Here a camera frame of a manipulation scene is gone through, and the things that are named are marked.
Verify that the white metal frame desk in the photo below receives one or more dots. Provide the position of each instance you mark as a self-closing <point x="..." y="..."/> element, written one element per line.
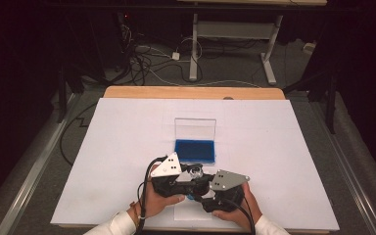
<point x="235" y="30"/>

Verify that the person's left hand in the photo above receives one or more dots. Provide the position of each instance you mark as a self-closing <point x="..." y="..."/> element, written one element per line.
<point x="153" y="204"/>

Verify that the white paper sheet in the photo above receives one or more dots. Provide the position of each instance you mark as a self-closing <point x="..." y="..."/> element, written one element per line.
<point x="189" y="212"/>

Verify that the black round stamp cap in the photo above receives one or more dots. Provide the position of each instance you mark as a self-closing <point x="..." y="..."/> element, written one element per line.
<point x="203" y="188"/>

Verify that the aluminium floor rail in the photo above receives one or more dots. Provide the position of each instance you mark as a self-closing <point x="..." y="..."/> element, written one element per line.
<point x="26" y="186"/>
<point x="355" y="186"/>

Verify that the blue ink pad clear case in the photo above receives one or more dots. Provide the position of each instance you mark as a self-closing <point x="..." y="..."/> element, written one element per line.
<point x="194" y="151"/>

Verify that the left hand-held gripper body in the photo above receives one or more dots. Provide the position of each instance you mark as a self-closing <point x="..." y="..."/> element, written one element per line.
<point x="169" y="182"/>

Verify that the white box on floor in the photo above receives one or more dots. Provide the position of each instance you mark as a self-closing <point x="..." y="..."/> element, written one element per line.
<point x="309" y="48"/>

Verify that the white power adapter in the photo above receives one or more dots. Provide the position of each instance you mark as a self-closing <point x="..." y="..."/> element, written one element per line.
<point x="176" y="56"/>

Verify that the black metal stand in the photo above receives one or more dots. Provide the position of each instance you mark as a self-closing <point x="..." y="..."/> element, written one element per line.
<point x="331" y="107"/>
<point x="62" y="98"/>

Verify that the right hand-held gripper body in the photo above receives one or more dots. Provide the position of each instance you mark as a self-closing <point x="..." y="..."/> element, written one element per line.
<point x="230" y="182"/>

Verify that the white table cover board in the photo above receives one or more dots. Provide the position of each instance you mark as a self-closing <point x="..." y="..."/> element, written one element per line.
<point x="258" y="130"/>

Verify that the person's right hand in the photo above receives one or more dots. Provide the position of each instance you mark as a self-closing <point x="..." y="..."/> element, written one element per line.
<point x="246" y="212"/>

